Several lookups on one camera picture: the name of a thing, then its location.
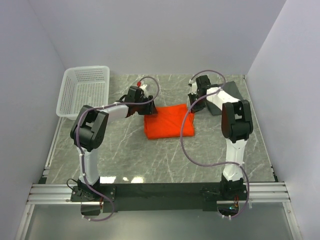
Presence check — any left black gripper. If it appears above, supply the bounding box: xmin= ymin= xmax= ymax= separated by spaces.
xmin=134 ymin=95 xmax=158 ymax=115

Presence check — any orange t shirt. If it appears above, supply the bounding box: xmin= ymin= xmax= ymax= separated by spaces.
xmin=144 ymin=103 xmax=188 ymax=140

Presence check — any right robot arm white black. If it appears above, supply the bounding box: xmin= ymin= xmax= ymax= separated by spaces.
xmin=188 ymin=75 xmax=253 ymax=200

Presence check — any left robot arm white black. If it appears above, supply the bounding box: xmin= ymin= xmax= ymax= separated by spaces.
xmin=70 ymin=82 xmax=157 ymax=201

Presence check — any folded dark grey t shirt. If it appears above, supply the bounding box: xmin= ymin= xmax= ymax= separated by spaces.
xmin=206 ymin=81 xmax=244 ymax=116

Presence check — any white perforated plastic basket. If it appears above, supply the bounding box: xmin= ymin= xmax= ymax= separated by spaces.
xmin=56 ymin=65 xmax=110 ymax=121

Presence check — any black base crossbar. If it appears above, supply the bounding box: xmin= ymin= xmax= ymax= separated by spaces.
xmin=70 ymin=182 xmax=248 ymax=213

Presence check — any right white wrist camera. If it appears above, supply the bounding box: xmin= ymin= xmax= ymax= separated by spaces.
xmin=188 ymin=79 xmax=198 ymax=95

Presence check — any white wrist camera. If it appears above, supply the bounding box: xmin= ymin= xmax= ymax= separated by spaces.
xmin=188 ymin=79 xmax=198 ymax=95
xmin=136 ymin=81 xmax=150 ymax=95

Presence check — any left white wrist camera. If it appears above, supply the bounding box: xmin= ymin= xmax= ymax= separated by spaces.
xmin=136 ymin=81 xmax=150 ymax=95

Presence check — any aluminium rail frame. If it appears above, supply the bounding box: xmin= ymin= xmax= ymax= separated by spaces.
xmin=17 ymin=115 xmax=300 ymax=240

